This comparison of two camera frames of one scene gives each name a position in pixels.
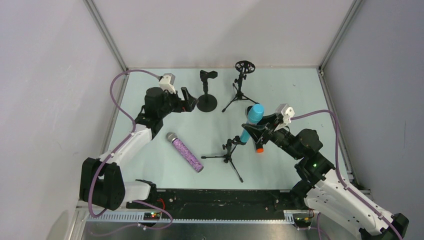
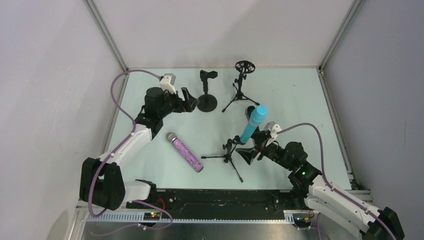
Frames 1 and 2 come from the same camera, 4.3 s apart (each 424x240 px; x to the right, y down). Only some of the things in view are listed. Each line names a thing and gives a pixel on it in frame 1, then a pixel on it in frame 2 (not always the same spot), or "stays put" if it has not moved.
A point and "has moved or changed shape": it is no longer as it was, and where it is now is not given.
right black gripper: (268, 125) -> (259, 149)
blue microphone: (255, 112) has moved or changed shape
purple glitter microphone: (173, 137) stays put
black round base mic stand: (207, 103) stays put
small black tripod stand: (230, 146) stays put
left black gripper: (180, 101) stays put
